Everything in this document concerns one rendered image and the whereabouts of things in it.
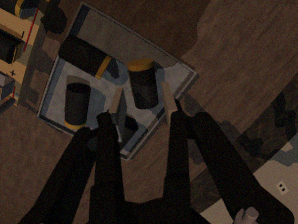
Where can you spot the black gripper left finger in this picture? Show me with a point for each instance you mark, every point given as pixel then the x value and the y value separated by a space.
pixel 60 197

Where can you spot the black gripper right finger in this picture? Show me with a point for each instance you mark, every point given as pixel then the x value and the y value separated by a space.
pixel 245 199

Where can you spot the light grey tray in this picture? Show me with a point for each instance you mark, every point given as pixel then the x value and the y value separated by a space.
pixel 124 45

